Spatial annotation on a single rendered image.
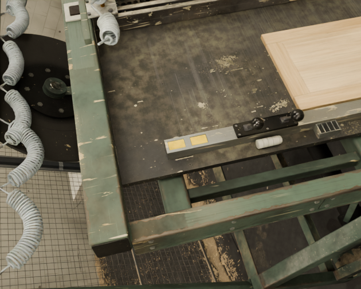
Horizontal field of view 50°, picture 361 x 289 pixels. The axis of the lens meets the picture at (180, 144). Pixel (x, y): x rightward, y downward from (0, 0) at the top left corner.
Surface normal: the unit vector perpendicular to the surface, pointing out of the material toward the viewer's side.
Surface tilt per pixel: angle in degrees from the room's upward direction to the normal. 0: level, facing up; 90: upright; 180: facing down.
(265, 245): 0
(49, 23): 90
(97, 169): 59
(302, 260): 0
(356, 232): 0
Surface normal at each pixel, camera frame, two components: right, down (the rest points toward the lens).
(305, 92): -0.01, -0.55
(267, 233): -0.84, -0.11
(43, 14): 0.32, 0.70
